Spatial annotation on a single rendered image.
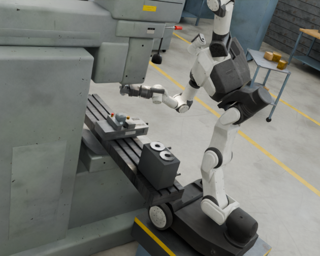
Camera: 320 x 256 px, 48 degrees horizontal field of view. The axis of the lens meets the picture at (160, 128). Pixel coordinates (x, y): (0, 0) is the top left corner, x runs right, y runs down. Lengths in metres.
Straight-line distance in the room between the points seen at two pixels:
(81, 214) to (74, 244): 0.21
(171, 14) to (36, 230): 1.60
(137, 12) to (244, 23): 6.27
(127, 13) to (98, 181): 1.16
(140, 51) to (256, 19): 6.07
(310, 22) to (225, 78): 8.11
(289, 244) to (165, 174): 1.89
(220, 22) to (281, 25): 8.71
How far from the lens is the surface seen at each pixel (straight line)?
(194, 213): 2.62
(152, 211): 2.64
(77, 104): 2.05
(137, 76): 2.32
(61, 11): 1.94
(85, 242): 2.76
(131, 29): 2.14
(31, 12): 1.90
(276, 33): 10.78
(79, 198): 2.62
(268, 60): 5.83
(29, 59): 1.84
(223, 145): 2.33
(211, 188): 2.50
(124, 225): 2.89
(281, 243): 3.66
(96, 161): 2.44
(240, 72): 2.27
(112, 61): 2.15
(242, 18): 8.29
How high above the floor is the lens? 2.24
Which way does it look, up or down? 29 degrees down
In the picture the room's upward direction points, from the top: 16 degrees clockwise
